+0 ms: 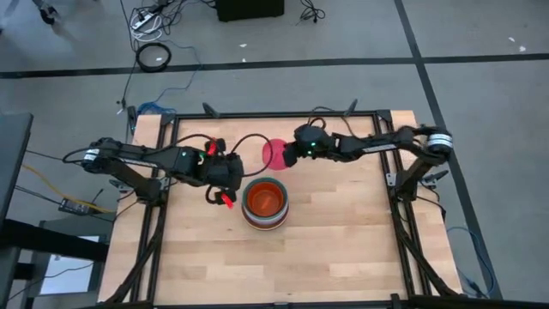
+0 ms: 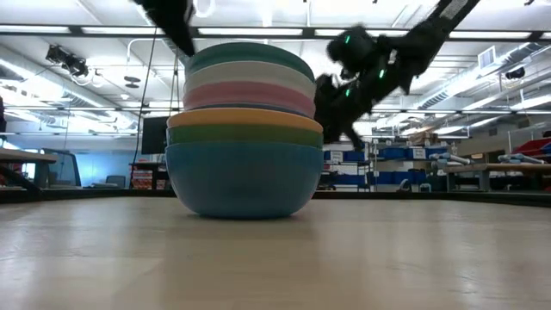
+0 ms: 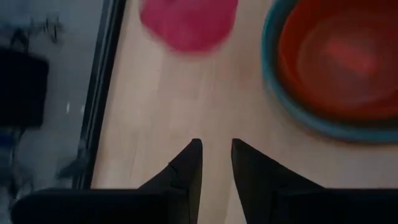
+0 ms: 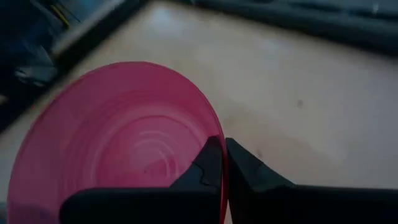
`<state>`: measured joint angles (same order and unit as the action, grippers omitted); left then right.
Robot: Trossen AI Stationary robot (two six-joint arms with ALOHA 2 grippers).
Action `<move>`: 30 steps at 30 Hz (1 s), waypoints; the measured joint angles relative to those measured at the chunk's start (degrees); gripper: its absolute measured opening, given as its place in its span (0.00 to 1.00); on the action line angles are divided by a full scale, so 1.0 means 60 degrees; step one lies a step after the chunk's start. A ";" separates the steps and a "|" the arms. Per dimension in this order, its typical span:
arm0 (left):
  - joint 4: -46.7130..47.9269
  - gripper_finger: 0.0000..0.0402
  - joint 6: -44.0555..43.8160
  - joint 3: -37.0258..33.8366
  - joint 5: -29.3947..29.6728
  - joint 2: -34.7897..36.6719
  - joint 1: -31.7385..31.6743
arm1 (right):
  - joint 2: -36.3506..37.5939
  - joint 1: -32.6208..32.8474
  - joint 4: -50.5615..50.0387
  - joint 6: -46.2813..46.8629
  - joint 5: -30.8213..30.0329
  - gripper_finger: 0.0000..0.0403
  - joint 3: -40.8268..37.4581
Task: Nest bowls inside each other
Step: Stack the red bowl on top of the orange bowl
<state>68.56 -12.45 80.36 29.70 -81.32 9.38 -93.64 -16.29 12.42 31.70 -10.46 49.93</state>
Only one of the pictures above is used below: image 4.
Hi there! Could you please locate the black table edge rail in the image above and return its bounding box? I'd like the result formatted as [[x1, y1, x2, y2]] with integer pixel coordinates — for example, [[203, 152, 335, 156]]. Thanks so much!
[[192, 0, 398, 57]]

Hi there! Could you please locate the grey metal frame strip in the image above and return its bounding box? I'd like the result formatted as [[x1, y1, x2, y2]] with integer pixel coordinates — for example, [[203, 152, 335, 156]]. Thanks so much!
[[51, 0, 127, 57]]

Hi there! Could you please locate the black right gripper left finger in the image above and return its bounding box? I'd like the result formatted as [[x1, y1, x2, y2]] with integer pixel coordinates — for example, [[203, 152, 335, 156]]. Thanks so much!
[[58, 135, 223, 224]]

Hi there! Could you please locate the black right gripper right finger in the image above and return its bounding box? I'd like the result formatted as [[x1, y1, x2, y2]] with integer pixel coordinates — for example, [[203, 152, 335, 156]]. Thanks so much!
[[225, 138, 398, 224]]

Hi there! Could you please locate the pink plastic bowl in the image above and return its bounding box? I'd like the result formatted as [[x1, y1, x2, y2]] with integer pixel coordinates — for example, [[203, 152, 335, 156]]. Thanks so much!
[[6, 61, 229, 224]]

